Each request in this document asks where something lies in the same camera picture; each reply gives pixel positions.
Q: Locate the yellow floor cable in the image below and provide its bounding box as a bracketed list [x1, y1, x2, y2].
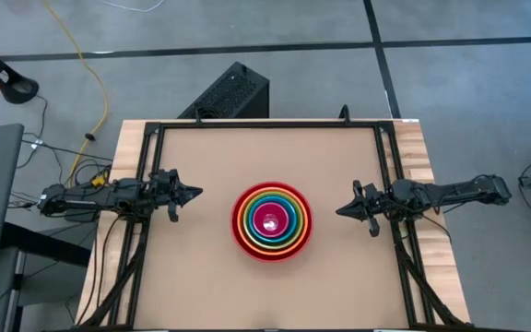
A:
[41, 0, 112, 188]

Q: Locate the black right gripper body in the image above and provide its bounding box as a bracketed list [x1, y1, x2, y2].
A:
[353, 180, 392, 238]

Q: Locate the blue bowl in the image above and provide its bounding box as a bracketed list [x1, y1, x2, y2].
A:
[247, 196, 299, 248]

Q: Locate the green bowl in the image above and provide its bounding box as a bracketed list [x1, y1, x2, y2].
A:
[242, 191, 303, 252]

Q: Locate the black metal table frame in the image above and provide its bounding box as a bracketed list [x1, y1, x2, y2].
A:
[78, 104, 472, 331]

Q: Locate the white floor cable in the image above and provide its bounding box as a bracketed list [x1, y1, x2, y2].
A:
[98, 0, 166, 14]

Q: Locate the large red bowl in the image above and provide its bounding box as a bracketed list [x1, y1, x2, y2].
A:
[230, 181, 315, 264]

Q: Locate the black floor cable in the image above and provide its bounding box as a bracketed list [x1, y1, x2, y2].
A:
[16, 94, 114, 170]

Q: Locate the tan table mat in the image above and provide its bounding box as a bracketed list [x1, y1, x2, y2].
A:
[133, 126, 410, 330]

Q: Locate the orange bowl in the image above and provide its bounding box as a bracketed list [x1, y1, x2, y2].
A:
[235, 185, 310, 257]

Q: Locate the black computer tower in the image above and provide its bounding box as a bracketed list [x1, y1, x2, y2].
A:
[177, 61, 271, 120]

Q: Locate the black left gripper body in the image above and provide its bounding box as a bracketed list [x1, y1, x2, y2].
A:
[147, 168, 184, 223]

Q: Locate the small pink bowl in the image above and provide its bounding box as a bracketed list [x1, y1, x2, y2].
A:
[252, 201, 290, 243]

